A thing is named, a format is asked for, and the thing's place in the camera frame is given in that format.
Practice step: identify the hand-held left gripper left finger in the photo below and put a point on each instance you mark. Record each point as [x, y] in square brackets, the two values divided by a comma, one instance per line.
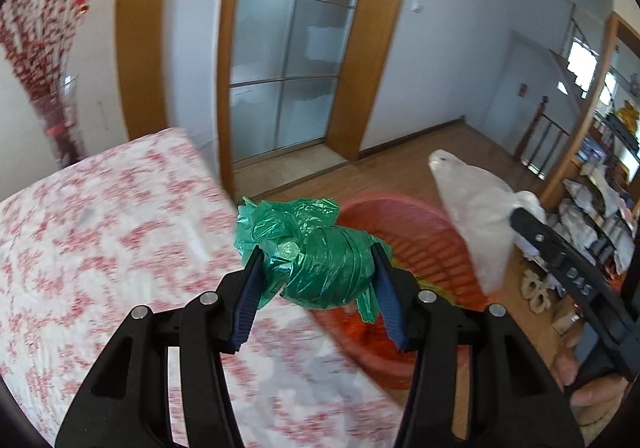
[247, 298]

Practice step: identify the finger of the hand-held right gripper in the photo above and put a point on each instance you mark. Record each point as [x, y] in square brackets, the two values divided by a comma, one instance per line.
[570, 273]

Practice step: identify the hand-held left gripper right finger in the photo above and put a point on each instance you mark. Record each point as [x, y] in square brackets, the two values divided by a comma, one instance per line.
[387, 293]

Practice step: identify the orange plastic basket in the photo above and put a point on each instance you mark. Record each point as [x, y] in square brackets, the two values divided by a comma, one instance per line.
[425, 238]

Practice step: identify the green plastic bag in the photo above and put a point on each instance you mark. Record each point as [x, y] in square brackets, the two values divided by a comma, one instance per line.
[310, 253]

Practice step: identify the white plastic bag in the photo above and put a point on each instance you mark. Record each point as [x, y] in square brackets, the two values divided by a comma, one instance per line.
[475, 208]

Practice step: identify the person's right hand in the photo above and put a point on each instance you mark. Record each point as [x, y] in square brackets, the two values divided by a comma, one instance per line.
[595, 393]

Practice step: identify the white fluffy slipper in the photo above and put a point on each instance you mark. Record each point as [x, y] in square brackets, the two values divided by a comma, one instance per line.
[530, 285]
[541, 302]

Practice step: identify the wooden stair railing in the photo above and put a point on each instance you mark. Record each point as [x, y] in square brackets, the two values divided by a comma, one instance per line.
[542, 138]

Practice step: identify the red floral tablecloth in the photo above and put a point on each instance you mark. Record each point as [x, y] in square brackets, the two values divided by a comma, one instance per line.
[100, 238]

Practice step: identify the white door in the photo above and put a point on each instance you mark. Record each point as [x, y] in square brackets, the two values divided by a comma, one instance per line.
[505, 123]

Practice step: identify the bright window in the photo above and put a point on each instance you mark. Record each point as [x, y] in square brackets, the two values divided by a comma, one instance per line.
[582, 61]

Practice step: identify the wooden display shelf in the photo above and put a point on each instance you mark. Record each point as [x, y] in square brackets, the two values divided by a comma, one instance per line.
[607, 53]

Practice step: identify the glass floor vase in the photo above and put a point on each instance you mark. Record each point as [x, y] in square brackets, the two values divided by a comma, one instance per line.
[60, 123]

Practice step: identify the frosted glass sliding door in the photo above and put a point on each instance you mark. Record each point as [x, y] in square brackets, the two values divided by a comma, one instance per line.
[280, 38]

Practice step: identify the wooden door frame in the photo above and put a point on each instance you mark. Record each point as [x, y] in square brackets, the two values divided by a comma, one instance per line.
[380, 53]

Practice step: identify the wooden wall trim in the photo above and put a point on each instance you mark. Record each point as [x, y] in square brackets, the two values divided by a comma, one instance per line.
[145, 53]

